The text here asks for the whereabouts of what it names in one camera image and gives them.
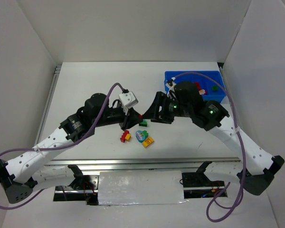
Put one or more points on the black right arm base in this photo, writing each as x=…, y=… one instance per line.
x=195, y=187

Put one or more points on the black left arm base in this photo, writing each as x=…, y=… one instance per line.
x=87, y=192

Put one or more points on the blue plastic bin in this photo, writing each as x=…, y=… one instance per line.
x=206, y=84

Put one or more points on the flower printed lego piece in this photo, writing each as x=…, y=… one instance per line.
x=202, y=92

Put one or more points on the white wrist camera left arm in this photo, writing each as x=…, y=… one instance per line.
x=128, y=100

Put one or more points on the silver foil covered board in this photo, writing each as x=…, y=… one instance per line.
x=140, y=188

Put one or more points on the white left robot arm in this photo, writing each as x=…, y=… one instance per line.
x=27, y=173

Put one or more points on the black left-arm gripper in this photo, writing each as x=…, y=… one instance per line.
x=125, y=119

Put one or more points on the green curved lego brick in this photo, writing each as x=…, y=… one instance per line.
x=143, y=123

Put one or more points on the small yellow lego brick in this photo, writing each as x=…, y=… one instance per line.
x=128, y=137

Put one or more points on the small green lego brick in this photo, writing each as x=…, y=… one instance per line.
x=145, y=133

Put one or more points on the yellow curved lego brick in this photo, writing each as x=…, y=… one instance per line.
x=147, y=142

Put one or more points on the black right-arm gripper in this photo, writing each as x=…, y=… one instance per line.
x=161, y=109

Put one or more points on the aluminium frame rail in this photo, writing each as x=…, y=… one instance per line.
x=138, y=164

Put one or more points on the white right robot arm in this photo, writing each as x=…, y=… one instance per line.
x=258, y=168

